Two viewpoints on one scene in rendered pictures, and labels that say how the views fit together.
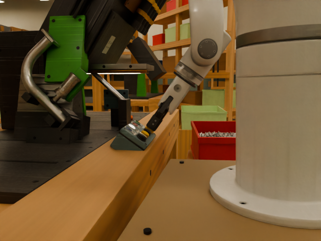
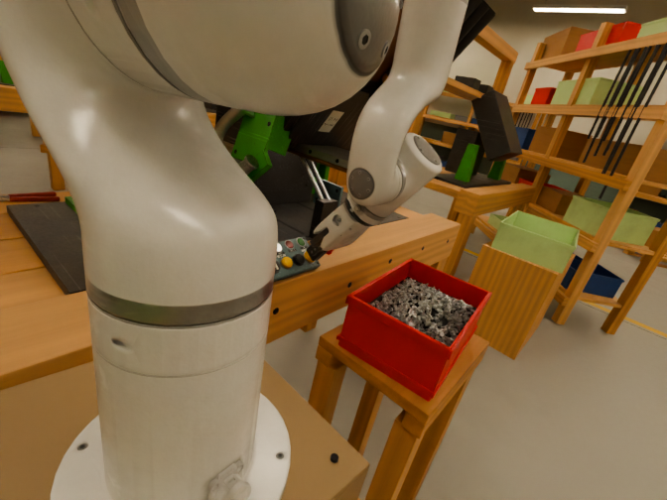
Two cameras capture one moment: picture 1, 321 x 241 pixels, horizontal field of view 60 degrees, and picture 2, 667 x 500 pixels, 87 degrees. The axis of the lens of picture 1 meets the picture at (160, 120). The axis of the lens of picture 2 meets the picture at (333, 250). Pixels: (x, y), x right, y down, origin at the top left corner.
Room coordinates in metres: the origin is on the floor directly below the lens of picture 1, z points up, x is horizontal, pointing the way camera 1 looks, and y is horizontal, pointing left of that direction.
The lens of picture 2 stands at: (0.20, -0.34, 1.25)
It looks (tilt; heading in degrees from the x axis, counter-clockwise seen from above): 23 degrees down; 28
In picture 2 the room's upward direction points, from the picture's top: 13 degrees clockwise
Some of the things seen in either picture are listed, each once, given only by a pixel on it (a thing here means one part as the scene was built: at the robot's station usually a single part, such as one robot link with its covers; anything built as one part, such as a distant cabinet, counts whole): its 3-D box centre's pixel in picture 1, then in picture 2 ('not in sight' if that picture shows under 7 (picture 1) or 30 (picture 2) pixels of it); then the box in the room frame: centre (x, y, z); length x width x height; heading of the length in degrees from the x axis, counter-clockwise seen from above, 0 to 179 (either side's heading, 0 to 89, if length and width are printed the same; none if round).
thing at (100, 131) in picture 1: (66, 131); (263, 215); (0.99, 0.34, 0.89); 1.10 x 0.42 x 0.02; 172
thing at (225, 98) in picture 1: (187, 71); (567, 159); (4.40, -0.41, 1.19); 2.30 x 0.55 x 2.39; 31
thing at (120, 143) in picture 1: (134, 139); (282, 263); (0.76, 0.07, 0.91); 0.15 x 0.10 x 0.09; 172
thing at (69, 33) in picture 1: (69, 49); (269, 122); (0.91, 0.29, 1.17); 0.13 x 0.12 x 0.20; 172
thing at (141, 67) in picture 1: (99, 69); (317, 151); (1.05, 0.23, 1.11); 0.39 x 0.16 x 0.03; 82
